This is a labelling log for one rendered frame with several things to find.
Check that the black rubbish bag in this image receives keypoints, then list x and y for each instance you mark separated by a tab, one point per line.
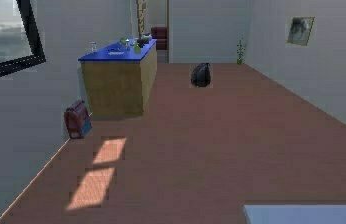
201	75

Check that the blue topped wooden counter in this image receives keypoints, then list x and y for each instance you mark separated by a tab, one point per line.
117	83

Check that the green bottle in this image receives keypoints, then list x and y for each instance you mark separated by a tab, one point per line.
137	48

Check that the dark red armchair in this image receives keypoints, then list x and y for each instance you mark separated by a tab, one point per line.
160	37

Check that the black pot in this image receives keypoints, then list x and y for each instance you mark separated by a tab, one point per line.
141	42

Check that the grey plate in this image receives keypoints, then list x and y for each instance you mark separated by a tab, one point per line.
116	52

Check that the green and white bowl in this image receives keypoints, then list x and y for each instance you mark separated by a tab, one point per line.
123	40

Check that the green potted house plant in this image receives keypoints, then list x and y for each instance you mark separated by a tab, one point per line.
240	52

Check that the red and blue backpack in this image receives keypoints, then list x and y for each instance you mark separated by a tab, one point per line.
77	119

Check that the clear glass bottle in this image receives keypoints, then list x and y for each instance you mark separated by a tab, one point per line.
94	47

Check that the black framed window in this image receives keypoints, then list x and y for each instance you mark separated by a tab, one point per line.
6	33

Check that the tall patterned wall hanging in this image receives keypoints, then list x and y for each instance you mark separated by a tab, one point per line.
141	16

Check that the gold framed wall picture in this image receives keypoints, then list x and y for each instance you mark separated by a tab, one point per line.
300	30

